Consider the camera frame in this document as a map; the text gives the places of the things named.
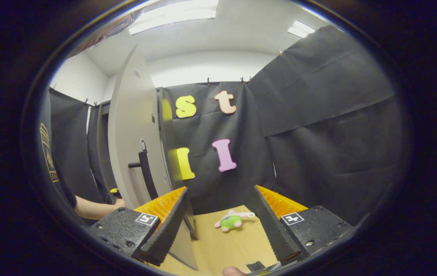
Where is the beige cabinet door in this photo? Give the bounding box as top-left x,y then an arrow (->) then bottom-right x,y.
108,44 -> 200,271

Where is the black backdrop cloth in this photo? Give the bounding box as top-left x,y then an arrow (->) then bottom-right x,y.
49,25 -> 403,227

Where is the black cabinet door handle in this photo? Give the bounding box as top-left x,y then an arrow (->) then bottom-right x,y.
128,149 -> 160,200

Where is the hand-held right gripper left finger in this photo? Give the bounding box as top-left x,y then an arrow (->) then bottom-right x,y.
85,186 -> 188,267

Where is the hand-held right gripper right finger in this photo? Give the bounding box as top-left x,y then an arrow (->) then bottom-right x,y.
254,185 -> 354,266

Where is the green and pink plush toy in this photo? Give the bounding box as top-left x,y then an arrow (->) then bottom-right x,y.
214,209 -> 256,233

